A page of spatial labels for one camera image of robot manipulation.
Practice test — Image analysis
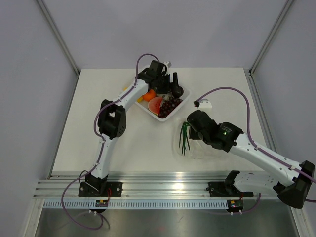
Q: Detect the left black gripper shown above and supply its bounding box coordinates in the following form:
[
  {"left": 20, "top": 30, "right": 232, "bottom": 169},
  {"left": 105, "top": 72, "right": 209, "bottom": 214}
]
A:
[{"left": 156, "top": 73, "right": 180, "bottom": 94}]

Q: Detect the clear zip top bag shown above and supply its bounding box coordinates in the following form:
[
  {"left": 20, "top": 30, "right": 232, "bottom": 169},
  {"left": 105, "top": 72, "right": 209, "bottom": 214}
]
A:
[{"left": 171, "top": 118, "right": 225, "bottom": 161}]

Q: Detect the green scallion bunch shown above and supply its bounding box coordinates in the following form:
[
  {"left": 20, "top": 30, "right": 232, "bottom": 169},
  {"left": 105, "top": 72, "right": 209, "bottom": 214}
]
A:
[{"left": 179, "top": 121, "right": 191, "bottom": 156}]

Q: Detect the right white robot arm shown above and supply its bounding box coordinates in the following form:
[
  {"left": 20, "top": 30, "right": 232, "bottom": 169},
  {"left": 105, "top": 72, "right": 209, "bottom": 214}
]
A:
[{"left": 187, "top": 110, "right": 315, "bottom": 209}]

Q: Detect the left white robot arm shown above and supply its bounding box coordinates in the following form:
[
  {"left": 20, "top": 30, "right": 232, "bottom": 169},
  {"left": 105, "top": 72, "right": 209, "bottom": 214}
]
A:
[{"left": 79, "top": 60, "right": 171, "bottom": 197}]

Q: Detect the grey toy fish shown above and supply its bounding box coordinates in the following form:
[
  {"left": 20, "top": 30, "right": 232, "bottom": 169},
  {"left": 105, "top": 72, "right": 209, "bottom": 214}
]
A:
[{"left": 157, "top": 93, "right": 172, "bottom": 101}]

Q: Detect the orange tangerine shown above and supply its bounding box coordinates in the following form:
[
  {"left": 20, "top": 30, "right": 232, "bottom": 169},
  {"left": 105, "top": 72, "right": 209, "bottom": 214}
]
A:
[{"left": 142, "top": 89, "right": 157, "bottom": 102}]

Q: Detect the purple grape bunch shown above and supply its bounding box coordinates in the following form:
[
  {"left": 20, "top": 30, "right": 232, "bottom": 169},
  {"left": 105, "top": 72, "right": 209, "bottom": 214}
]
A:
[{"left": 158, "top": 97, "right": 183, "bottom": 119}]

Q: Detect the watermelon slice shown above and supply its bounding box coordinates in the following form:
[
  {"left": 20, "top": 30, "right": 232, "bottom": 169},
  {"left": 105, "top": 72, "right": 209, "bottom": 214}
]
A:
[{"left": 148, "top": 97, "right": 162, "bottom": 115}]

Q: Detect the yellow orange mango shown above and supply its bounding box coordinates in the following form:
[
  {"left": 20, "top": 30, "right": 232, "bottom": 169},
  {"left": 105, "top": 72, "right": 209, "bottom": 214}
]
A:
[{"left": 122, "top": 86, "right": 143, "bottom": 102}]

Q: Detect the white plastic basket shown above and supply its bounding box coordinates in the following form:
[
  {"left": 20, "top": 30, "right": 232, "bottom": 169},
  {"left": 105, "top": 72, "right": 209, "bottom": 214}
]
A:
[{"left": 122, "top": 64, "right": 193, "bottom": 122}]

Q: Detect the right small circuit board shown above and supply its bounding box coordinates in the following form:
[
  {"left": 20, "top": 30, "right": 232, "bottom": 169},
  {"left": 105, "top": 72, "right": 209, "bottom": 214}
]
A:
[{"left": 227, "top": 200, "right": 244, "bottom": 212}]

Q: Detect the small circuit board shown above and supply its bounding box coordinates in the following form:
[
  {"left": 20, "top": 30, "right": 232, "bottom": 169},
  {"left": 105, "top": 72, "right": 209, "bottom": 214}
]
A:
[
  {"left": 95, "top": 200, "right": 109, "bottom": 207},
  {"left": 227, "top": 200, "right": 244, "bottom": 212}
]

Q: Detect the left small circuit board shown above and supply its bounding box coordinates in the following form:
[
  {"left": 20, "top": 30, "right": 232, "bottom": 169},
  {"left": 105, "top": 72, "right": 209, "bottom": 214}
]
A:
[{"left": 95, "top": 200, "right": 109, "bottom": 207}]

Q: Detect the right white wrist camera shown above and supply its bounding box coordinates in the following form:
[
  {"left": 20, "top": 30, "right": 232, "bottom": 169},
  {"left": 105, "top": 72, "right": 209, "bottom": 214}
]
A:
[{"left": 195, "top": 99, "right": 212, "bottom": 111}]

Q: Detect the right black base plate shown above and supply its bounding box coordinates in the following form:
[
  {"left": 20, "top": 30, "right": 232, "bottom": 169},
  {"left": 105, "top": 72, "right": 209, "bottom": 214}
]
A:
[{"left": 206, "top": 181, "right": 254, "bottom": 198}]

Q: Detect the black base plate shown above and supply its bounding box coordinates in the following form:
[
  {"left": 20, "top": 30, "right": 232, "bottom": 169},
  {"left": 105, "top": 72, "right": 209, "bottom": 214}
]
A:
[
  {"left": 206, "top": 181, "right": 254, "bottom": 198},
  {"left": 78, "top": 182, "right": 122, "bottom": 198}
]

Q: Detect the aluminium mounting rail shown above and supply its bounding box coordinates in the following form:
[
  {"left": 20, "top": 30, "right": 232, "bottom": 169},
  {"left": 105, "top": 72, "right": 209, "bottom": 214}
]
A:
[{"left": 33, "top": 171, "right": 301, "bottom": 199}]

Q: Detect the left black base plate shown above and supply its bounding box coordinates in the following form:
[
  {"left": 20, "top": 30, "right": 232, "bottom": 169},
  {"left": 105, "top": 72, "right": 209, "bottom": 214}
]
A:
[{"left": 78, "top": 182, "right": 122, "bottom": 198}]

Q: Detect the right aluminium frame post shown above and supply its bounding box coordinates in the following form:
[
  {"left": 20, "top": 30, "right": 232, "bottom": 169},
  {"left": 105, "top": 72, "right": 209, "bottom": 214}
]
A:
[{"left": 249, "top": 0, "right": 296, "bottom": 76}]

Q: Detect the aluminium frame post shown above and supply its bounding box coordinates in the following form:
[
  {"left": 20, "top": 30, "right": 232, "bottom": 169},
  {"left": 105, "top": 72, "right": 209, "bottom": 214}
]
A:
[
  {"left": 35, "top": 0, "right": 80, "bottom": 78},
  {"left": 249, "top": 0, "right": 296, "bottom": 76}
]

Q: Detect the left aluminium frame post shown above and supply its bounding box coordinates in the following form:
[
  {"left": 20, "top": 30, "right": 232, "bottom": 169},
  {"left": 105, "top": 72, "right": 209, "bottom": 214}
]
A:
[{"left": 35, "top": 0, "right": 80, "bottom": 78}]

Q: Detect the white slotted cable duct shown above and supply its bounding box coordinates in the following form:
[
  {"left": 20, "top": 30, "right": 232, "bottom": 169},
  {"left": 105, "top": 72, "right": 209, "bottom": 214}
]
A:
[{"left": 43, "top": 199, "right": 228, "bottom": 210}]

